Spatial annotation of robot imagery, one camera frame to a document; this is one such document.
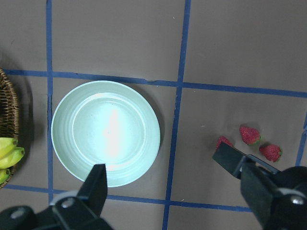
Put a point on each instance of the light green plate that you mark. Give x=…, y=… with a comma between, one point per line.
x=105, y=122

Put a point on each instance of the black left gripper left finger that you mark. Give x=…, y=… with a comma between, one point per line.
x=88, y=201

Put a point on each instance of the red strawberry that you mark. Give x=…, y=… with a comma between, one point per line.
x=249, y=135
x=223, y=139
x=271, y=152

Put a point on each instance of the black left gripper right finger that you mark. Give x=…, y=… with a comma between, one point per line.
x=278, y=199

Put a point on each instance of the wicker fruit basket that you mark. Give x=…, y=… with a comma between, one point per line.
x=9, y=108

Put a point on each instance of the yellow banana bunch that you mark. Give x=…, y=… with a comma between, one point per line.
x=10, y=155

